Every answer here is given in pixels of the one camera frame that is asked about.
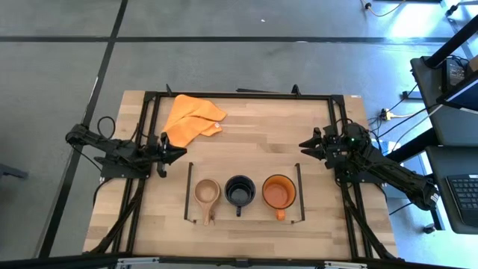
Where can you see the black metal post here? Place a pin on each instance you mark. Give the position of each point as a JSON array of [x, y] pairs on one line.
[[452, 43]]

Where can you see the grey desk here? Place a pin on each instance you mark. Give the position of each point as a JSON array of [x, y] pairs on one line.
[[448, 123], [438, 175]]

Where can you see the black speckled enamel mug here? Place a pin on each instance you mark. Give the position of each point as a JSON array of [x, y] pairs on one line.
[[240, 190]]

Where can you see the orange microfibre cloth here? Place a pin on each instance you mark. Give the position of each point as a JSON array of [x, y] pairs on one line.
[[186, 119]]

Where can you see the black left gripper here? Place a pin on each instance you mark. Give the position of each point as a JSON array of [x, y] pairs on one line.
[[160, 155]]

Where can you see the black keyboard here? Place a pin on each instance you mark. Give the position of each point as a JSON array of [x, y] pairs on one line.
[[465, 200]]

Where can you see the orange enamel mug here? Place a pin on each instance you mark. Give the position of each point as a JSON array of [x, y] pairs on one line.
[[279, 194]]

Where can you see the black aluminium table frame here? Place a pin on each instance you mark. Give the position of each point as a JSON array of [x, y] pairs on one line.
[[239, 95]]

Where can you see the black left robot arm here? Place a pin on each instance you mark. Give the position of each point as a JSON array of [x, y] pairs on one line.
[[115, 153]]

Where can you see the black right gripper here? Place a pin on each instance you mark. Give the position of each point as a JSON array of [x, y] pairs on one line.
[[334, 147]]

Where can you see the yellow power plug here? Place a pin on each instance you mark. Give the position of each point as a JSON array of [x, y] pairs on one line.
[[386, 114]]

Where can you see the black laptop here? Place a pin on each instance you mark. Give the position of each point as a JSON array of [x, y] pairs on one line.
[[461, 95]]

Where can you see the black camera rig bar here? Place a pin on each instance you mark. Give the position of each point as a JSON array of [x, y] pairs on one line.
[[239, 262]]

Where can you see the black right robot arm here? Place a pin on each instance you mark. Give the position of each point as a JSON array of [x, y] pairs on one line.
[[392, 172]]

